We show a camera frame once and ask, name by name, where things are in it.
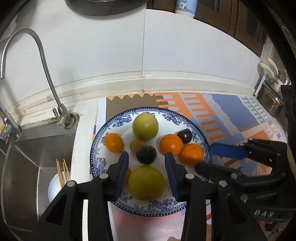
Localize blue white porcelain plate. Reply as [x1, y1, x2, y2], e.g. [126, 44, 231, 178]
[90, 107, 212, 216]

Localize white metal rack bracket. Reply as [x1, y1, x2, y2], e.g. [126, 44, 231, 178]
[253, 75, 266, 97]

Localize wooden chopsticks in sink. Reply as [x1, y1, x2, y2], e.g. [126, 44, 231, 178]
[56, 159, 70, 188]

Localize cream pan handle upper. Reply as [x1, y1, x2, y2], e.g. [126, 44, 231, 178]
[266, 57, 278, 75]

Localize dark plum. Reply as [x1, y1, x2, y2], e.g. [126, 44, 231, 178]
[136, 146, 157, 165]
[177, 128, 192, 144]

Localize white blue soap dispenser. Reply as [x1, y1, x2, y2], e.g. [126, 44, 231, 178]
[175, 0, 198, 18]

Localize colourful patterned table mat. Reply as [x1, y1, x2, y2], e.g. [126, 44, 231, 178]
[93, 92, 286, 240]

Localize small yellow fruit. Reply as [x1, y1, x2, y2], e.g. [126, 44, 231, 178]
[130, 138, 147, 154]

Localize large chrome kitchen faucet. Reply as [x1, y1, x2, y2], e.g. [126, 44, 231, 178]
[0, 103, 22, 144]

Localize stainless steel sink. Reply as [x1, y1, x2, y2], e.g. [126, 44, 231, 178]
[1, 123, 77, 233]

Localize cream pan handle lower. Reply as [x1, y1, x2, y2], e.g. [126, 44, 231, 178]
[259, 62, 275, 80]

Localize yellow pear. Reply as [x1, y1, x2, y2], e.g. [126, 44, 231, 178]
[128, 165, 166, 201]

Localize orange tangerine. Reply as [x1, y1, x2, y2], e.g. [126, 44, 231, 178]
[104, 133, 125, 154]
[179, 144, 204, 167]
[124, 168, 132, 186]

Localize dark plum front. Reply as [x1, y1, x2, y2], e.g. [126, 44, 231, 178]
[136, 146, 157, 165]

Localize dark plum back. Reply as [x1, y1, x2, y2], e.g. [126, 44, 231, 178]
[177, 128, 192, 144]

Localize black frying pan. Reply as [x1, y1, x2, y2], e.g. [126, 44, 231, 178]
[65, 0, 147, 16]

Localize white bowl in sink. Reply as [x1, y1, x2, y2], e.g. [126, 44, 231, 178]
[48, 174, 61, 203]

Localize green yellow apple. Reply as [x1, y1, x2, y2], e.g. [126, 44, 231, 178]
[132, 113, 159, 141]

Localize stainless steel pot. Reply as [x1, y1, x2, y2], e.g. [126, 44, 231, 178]
[257, 83, 283, 118]

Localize cream pan handle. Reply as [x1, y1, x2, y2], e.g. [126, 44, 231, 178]
[266, 57, 278, 75]
[259, 62, 275, 80]

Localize slim gooseneck water tap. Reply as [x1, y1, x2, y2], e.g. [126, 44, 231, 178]
[1, 28, 75, 128]

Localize large orange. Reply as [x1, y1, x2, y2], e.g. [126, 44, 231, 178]
[159, 134, 183, 157]

